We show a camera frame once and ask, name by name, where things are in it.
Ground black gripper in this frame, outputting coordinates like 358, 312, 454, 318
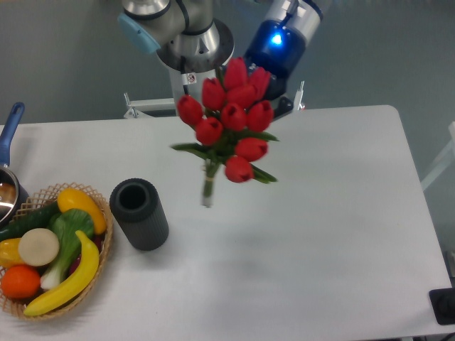
248, 63, 294, 117

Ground red tulip bouquet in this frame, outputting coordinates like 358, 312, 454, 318
172, 57, 277, 208

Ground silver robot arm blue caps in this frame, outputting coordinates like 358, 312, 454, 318
118, 1, 331, 119

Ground dark grey ribbed vase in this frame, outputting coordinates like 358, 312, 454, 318
109, 178, 169, 251

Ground yellow plastic banana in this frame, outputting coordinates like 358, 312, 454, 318
23, 230, 100, 317

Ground green bok choy toy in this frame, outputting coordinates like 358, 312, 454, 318
41, 209, 94, 291

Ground black device at table edge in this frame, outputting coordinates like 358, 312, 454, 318
429, 288, 455, 325

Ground green cucumber toy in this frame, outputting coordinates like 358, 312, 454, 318
1, 201, 60, 241

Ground beige round disc toy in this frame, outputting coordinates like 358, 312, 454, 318
18, 228, 60, 266

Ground yellow bell pepper toy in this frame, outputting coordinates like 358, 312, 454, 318
0, 238, 25, 269

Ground orange plastic fruit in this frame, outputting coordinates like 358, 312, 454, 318
1, 265, 41, 299

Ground woven wicker basket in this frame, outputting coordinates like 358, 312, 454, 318
1, 183, 114, 321

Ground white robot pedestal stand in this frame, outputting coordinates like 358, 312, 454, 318
124, 67, 305, 119

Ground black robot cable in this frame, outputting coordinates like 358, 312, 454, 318
179, 55, 191, 97

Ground white frame leg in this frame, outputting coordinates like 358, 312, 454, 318
420, 122, 454, 191

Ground blue handled saucepan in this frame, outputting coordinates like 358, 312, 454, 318
1, 102, 28, 228

